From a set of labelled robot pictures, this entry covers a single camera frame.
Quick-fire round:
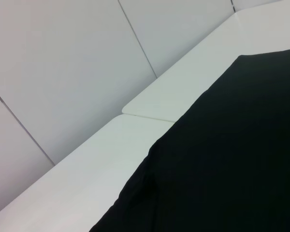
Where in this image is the black shirt with FREE print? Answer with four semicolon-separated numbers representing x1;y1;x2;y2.
88;48;290;232

